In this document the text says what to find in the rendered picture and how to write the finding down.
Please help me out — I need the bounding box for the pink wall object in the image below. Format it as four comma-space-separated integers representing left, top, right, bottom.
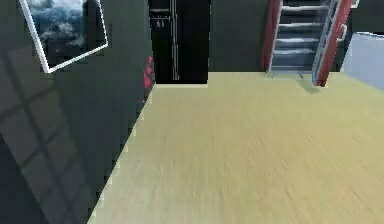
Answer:
143, 55, 155, 90

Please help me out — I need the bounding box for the pale blue cabinet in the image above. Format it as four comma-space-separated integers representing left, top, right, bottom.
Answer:
341, 31, 384, 92

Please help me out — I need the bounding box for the grey fridge handle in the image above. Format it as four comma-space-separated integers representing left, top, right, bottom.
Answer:
170, 0, 180, 81

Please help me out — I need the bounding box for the white framed cloud picture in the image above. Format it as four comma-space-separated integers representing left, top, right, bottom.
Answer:
18, 0, 110, 74

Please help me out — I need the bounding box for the black fridge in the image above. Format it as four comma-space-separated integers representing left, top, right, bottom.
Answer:
148, 0, 212, 85

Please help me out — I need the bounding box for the red and grey shelf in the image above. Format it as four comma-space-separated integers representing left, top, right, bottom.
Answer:
261, 0, 354, 88

